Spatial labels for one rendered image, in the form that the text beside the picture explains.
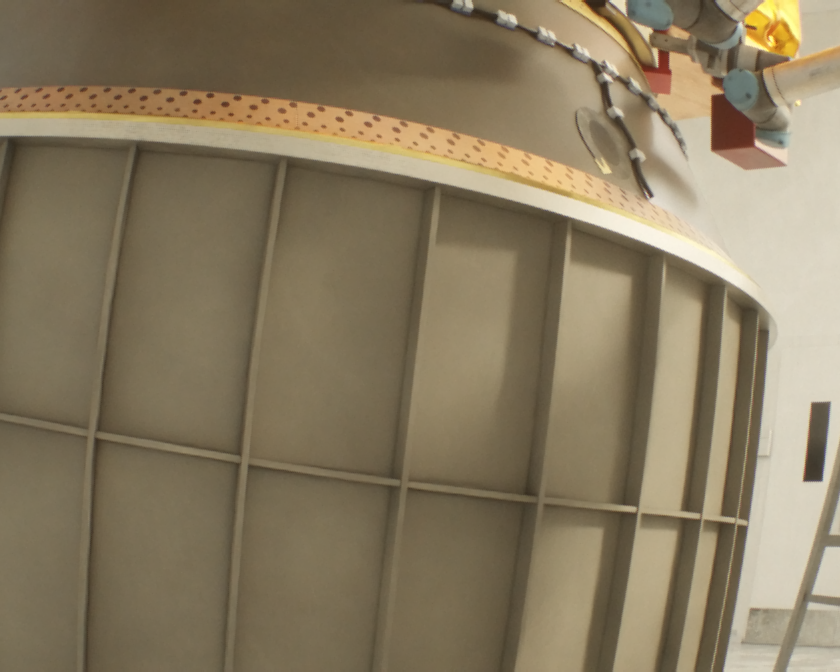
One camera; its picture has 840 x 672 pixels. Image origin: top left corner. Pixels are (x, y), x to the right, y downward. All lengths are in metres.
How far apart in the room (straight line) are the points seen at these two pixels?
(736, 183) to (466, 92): 9.11
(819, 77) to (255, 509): 1.26
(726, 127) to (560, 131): 1.03
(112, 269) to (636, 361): 0.74
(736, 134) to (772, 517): 7.38
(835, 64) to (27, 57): 1.38
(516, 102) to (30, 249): 0.72
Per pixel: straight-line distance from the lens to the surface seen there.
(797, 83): 2.33
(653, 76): 2.68
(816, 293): 10.24
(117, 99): 1.70
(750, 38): 2.87
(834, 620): 9.73
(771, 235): 10.59
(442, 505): 1.68
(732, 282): 2.06
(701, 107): 3.10
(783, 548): 10.02
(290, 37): 1.81
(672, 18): 1.98
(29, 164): 1.70
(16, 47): 1.88
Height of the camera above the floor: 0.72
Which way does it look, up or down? 9 degrees up
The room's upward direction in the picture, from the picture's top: 6 degrees clockwise
